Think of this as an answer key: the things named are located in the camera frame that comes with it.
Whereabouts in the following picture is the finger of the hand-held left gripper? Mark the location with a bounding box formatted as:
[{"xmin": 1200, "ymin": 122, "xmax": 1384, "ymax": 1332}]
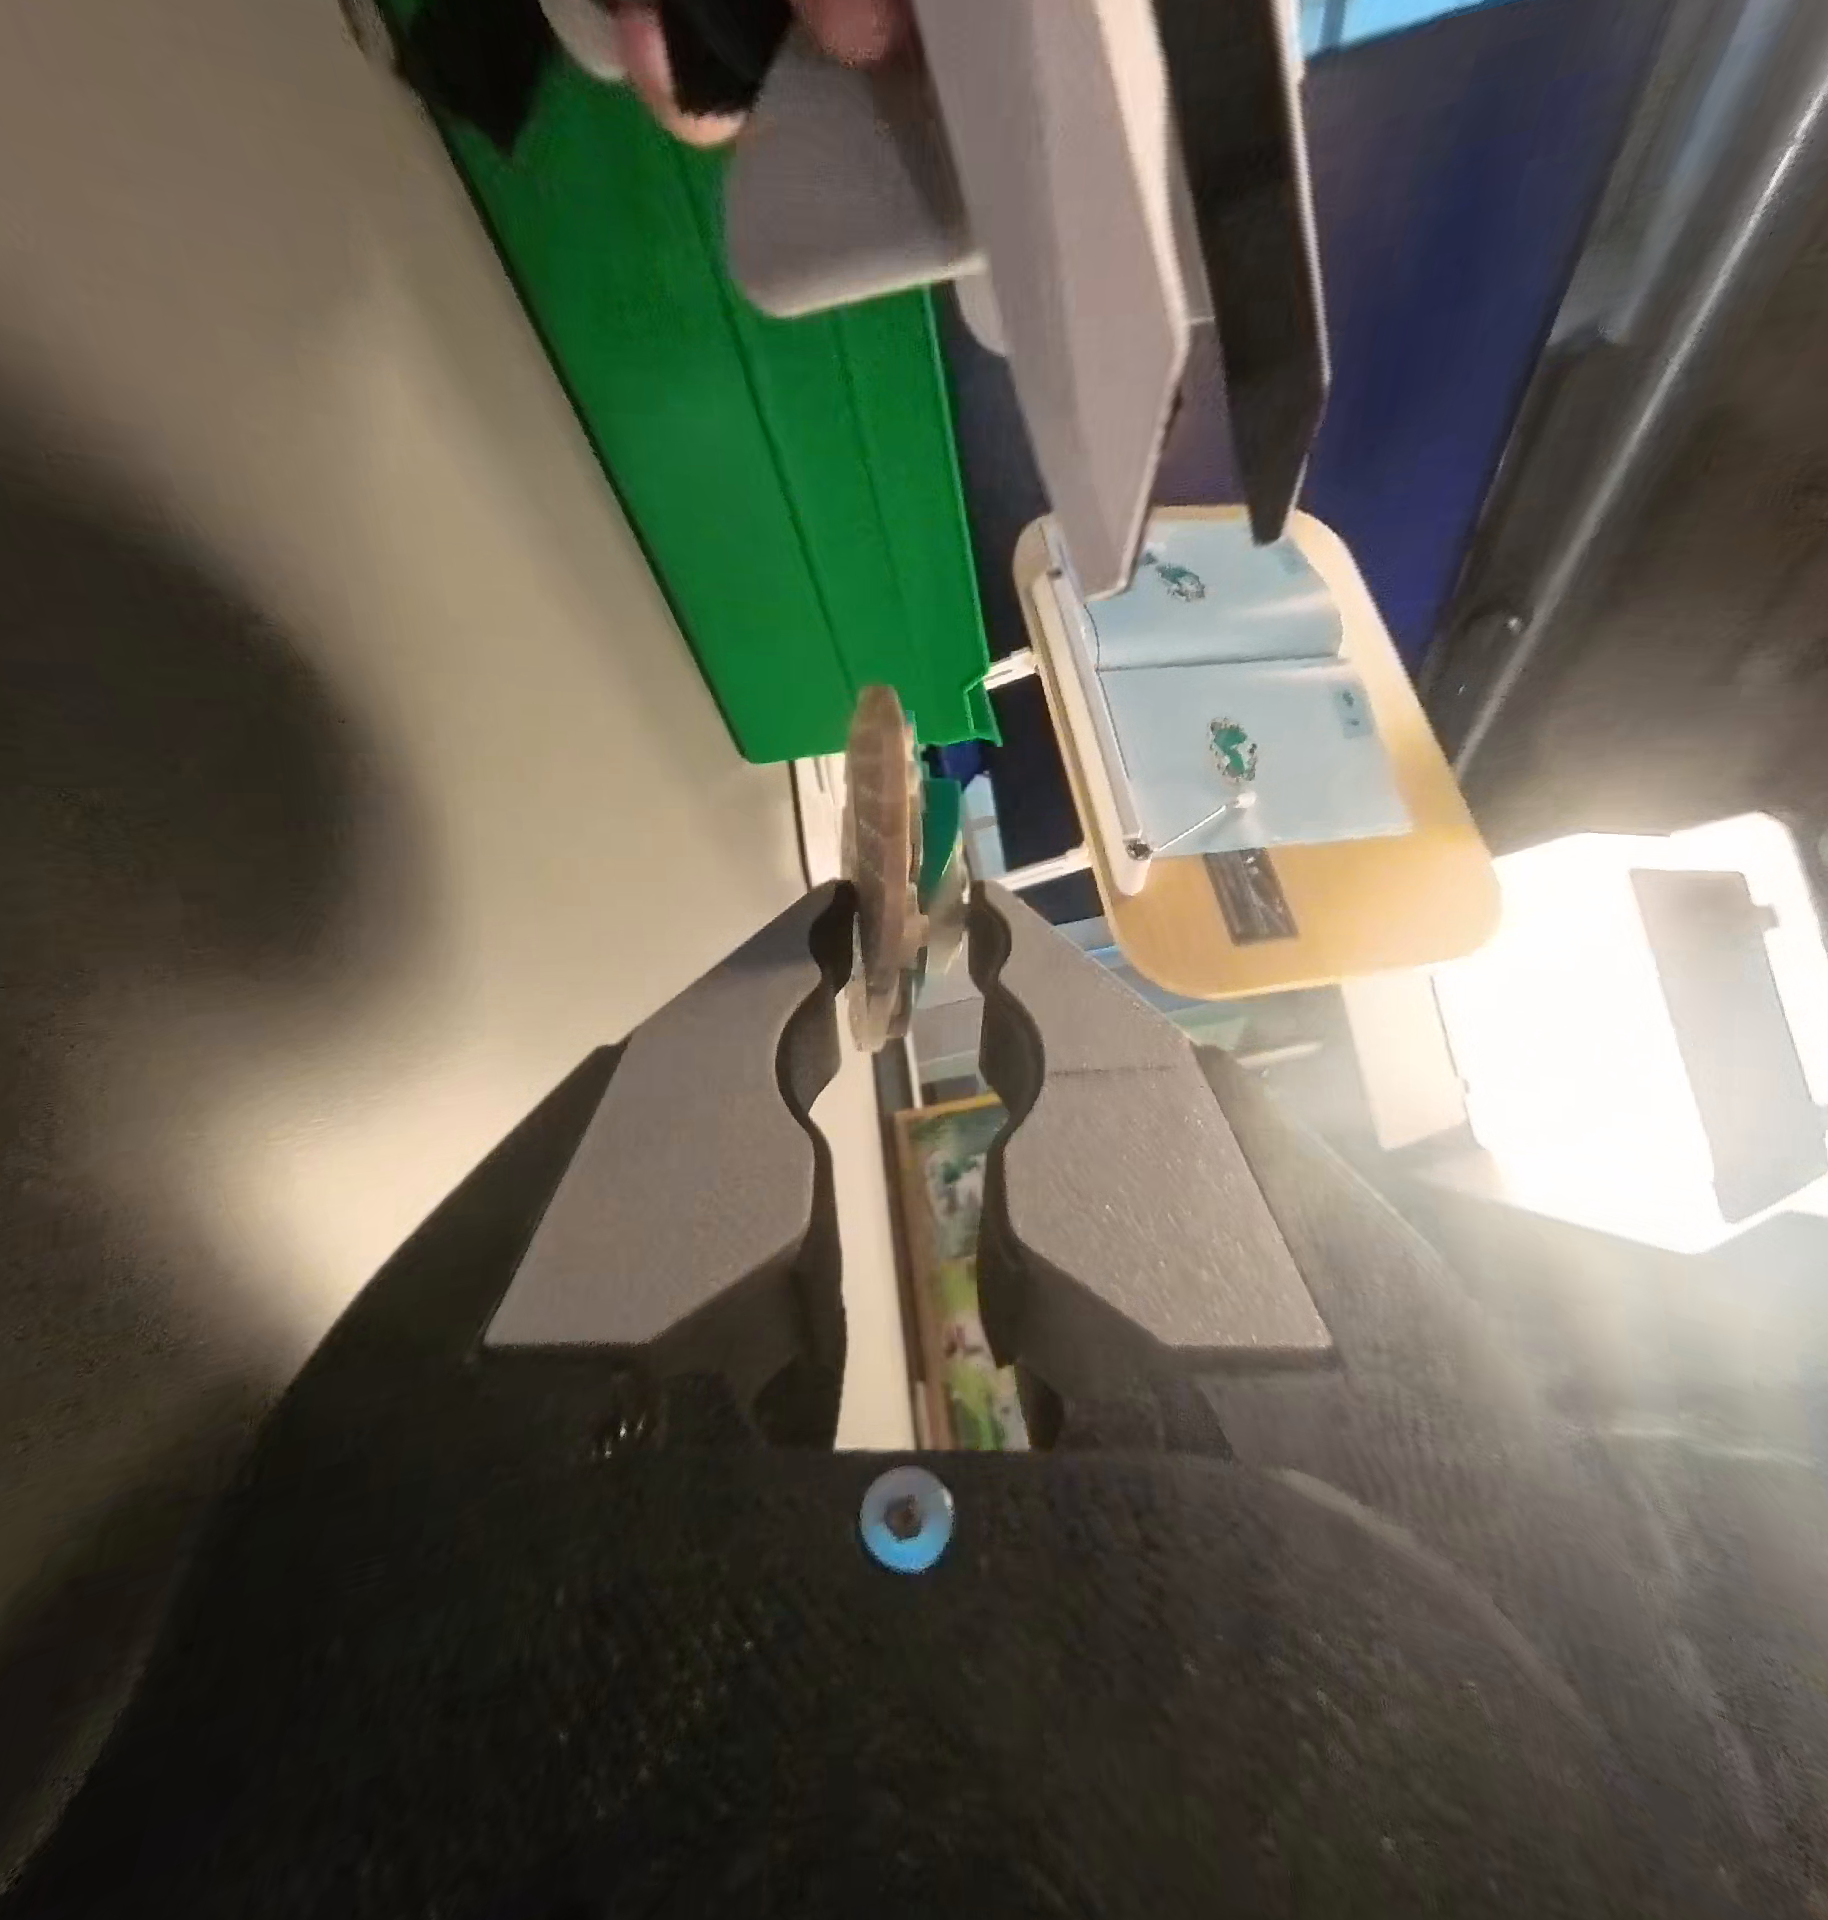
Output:
[
  {"xmin": 911, "ymin": 0, "xmax": 1195, "ymax": 598},
  {"xmin": 727, "ymin": 60, "xmax": 995, "ymax": 320}
]

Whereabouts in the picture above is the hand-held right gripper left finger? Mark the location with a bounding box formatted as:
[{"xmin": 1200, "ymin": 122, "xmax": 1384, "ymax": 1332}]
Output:
[{"xmin": 482, "ymin": 884, "xmax": 859, "ymax": 1448}]

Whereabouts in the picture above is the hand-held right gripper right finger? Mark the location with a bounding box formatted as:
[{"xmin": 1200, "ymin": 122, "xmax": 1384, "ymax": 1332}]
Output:
[{"xmin": 970, "ymin": 880, "xmax": 1336, "ymax": 1448}]

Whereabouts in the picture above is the green plastic bin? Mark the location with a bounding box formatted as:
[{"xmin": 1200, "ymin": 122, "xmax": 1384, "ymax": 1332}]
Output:
[{"xmin": 375, "ymin": 0, "xmax": 1005, "ymax": 765}]

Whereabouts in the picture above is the round white lego assembly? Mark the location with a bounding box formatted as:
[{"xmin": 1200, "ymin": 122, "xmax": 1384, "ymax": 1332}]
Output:
[{"xmin": 842, "ymin": 682, "xmax": 975, "ymax": 1053}]

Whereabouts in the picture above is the colourful lego box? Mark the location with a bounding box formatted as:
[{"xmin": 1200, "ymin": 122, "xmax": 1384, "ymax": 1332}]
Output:
[{"xmin": 892, "ymin": 1096, "xmax": 1033, "ymax": 1453}]

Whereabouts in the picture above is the person's left hand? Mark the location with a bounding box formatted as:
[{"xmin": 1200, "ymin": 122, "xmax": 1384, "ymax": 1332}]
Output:
[{"xmin": 610, "ymin": 0, "xmax": 920, "ymax": 149}]

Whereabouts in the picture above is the wooden book stand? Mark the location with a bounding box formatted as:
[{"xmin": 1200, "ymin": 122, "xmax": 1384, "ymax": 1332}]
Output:
[{"xmin": 796, "ymin": 508, "xmax": 1501, "ymax": 1004}]

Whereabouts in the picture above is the grey metal pipe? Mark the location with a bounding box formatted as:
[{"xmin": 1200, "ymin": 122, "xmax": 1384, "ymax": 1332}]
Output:
[{"xmin": 1454, "ymin": 0, "xmax": 1828, "ymax": 782}]

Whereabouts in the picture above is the white rounded box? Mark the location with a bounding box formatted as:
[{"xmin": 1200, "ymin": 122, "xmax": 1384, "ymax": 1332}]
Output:
[{"xmin": 1348, "ymin": 811, "xmax": 1828, "ymax": 1261}]

